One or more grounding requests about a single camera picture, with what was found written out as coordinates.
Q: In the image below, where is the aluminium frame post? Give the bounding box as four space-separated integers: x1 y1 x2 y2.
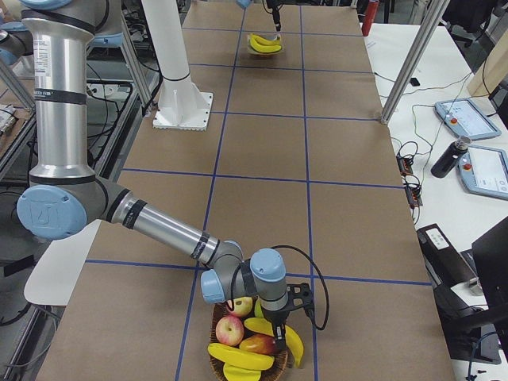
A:
380 0 449 125

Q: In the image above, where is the small black puck device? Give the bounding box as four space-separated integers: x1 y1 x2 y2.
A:
410 77 420 87

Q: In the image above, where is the near teach pendant tablet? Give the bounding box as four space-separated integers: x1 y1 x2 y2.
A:
457 145 508 200

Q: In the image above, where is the teach pendant tablet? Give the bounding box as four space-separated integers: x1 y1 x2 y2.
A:
457 145 508 200
434 98 501 140

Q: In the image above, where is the wicker fruit basket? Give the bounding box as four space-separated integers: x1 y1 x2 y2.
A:
207 303 289 380

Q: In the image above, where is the yellow banana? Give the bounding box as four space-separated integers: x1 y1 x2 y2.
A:
251 34 281 47
249 40 283 56
207 343 275 371

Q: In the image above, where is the red mango fruit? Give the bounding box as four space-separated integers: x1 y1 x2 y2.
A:
239 333 279 355

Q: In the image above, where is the green pear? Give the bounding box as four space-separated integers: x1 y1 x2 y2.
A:
254 298 264 318

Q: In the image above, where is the black desktop box white label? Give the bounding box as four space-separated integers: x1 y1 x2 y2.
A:
417 224 477 320

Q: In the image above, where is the red yellow apple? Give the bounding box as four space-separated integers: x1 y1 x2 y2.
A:
215 315 244 347

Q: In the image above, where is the black water bottle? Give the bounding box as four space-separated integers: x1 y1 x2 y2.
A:
431 136 471 179

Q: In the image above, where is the far teach pendant tablet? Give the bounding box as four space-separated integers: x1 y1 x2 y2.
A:
434 98 501 140

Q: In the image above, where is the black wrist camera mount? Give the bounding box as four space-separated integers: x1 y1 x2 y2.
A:
286 283 315 319

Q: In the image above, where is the yellow banana in basket front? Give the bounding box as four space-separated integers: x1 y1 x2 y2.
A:
207 343 275 371

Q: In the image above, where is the yellow banana basket right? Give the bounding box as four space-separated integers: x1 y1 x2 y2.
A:
285 325 305 368

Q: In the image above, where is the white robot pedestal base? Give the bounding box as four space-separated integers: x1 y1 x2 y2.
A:
142 0 214 131

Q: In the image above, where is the grey square plate orange rim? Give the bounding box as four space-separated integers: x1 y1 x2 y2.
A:
247 33 283 56

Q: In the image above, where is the yellow banana basket middle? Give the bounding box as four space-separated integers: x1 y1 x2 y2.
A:
244 317 274 337

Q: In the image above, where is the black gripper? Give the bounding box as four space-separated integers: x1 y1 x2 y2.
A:
263 309 289 351
265 0 283 32

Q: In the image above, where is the red fire extinguisher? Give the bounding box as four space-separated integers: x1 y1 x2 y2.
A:
361 0 379 37

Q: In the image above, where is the black computer monitor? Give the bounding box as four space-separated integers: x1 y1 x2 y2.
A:
444 219 507 352

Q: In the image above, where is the yellow banana basket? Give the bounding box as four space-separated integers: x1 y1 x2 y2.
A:
285 325 305 368
244 317 274 337

